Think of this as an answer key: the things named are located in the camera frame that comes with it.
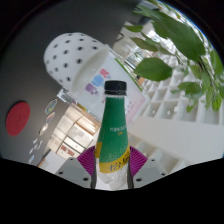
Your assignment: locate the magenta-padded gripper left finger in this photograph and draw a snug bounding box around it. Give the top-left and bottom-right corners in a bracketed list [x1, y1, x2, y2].
[54, 145, 98, 190]

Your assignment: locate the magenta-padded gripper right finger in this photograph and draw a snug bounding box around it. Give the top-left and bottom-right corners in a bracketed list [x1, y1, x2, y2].
[125, 145, 169, 190]

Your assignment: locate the clear acrylic sign stand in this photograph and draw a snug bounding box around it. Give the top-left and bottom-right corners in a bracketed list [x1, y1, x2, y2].
[56, 49, 151, 129]

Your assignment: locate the white black-dotted cup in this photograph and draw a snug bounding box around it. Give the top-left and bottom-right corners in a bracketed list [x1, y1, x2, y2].
[43, 32, 111, 94]

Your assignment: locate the round pale sticker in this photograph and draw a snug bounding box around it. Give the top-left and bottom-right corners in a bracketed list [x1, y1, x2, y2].
[45, 111, 56, 124]

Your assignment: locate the green-labelled clear drink bottle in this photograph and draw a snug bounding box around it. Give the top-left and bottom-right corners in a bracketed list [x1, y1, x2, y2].
[94, 80, 132, 190]

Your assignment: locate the flat round red coaster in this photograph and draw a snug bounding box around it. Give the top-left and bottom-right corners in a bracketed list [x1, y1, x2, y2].
[5, 101, 32, 137]

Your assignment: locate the green potted plant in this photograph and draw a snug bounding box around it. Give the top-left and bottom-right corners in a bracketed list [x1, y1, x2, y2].
[123, 1, 224, 113]

